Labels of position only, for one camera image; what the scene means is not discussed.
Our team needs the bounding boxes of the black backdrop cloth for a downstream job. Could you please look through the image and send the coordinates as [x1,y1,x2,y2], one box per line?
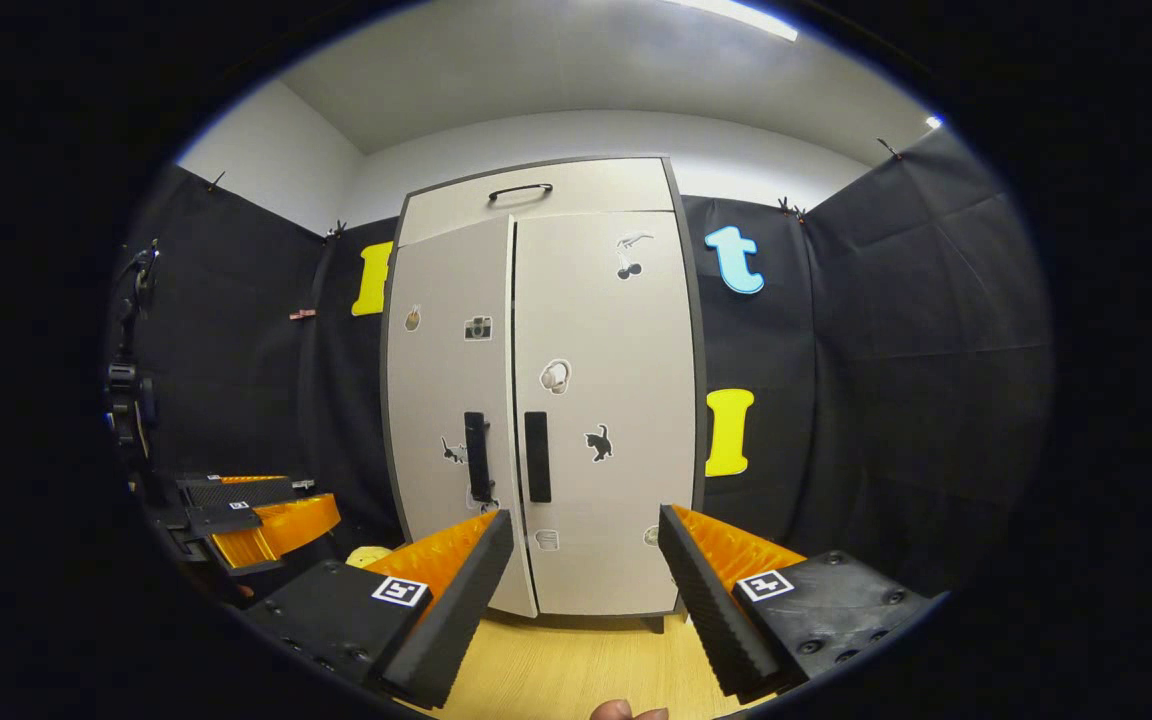
[108,125,1055,603]

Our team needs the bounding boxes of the white cabinet drawer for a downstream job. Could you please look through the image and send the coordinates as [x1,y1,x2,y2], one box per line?
[397,157,677,248]

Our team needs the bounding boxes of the long ceiling light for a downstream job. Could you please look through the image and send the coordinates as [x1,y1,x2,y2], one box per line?
[664,0,800,44]

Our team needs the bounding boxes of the black tripod stand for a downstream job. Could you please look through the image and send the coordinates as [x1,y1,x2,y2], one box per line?
[103,238,163,483]

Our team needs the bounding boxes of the white cabinet door camera sticker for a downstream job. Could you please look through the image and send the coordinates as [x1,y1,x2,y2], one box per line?
[385,214,539,619]

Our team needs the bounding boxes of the black door handle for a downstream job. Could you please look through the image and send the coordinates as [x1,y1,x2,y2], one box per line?
[463,410,496,504]
[523,410,553,504]

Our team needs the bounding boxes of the white and grey shoe cabinet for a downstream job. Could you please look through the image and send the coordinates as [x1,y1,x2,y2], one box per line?
[380,154,709,634]

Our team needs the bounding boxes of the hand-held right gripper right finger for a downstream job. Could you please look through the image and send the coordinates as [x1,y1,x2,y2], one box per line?
[656,504,939,701]

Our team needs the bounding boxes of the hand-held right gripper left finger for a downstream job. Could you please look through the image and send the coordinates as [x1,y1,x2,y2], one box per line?
[236,508,517,710]

